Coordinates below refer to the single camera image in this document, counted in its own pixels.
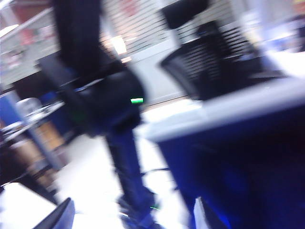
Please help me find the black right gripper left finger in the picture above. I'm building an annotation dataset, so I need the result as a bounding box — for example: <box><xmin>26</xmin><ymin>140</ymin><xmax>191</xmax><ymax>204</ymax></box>
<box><xmin>33</xmin><ymin>197</ymin><xmax>76</xmax><ymax>229</ymax></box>

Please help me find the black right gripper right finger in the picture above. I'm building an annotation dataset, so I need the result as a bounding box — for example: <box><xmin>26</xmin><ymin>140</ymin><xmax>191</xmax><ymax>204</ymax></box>
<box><xmin>193</xmin><ymin>197</ymin><xmax>230</xmax><ymax>229</ymax></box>

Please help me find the blue partition desk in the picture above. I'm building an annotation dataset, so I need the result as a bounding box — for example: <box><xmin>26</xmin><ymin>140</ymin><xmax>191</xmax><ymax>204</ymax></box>
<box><xmin>145</xmin><ymin>77</ymin><xmax>305</xmax><ymax>229</ymax></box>

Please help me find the black office chair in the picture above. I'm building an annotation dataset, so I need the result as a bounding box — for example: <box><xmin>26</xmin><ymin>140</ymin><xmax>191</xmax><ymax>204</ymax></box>
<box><xmin>159</xmin><ymin>0</ymin><xmax>289</xmax><ymax>101</ymax></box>

